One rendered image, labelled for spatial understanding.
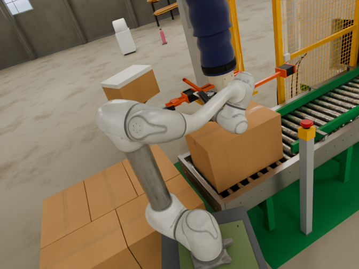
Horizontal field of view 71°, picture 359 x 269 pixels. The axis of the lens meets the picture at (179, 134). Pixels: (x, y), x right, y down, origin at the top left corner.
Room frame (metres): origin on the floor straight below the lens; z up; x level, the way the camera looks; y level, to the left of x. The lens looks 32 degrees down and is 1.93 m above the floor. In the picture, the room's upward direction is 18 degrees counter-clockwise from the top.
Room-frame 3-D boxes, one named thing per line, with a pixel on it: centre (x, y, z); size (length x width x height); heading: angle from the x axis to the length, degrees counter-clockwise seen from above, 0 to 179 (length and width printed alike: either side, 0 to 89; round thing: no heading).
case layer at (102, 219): (1.58, 0.69, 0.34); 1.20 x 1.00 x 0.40; 106
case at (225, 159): (1.56, -0.38, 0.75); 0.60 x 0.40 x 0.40; 105
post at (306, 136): (1.15, -0.72, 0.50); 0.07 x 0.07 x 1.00; 16
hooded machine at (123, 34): (9.76, 0.80, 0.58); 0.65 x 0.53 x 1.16; 176
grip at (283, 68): (1.41, -0.75, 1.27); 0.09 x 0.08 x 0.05; 17
